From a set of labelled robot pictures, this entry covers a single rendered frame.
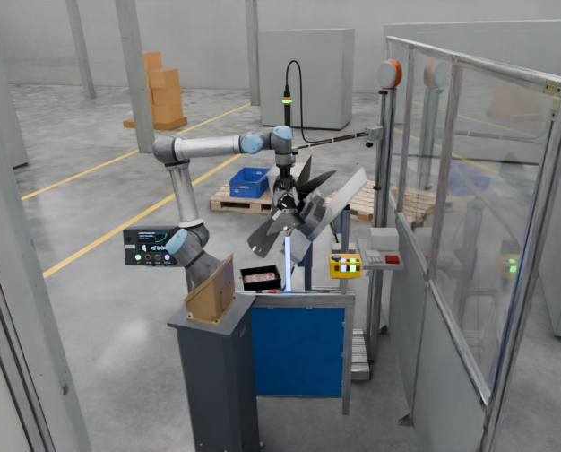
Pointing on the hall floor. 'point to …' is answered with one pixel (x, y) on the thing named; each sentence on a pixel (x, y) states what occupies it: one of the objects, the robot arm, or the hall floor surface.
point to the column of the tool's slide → (382, 186)
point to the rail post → (348, 360)
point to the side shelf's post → (375, 315)
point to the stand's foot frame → (359, 371)
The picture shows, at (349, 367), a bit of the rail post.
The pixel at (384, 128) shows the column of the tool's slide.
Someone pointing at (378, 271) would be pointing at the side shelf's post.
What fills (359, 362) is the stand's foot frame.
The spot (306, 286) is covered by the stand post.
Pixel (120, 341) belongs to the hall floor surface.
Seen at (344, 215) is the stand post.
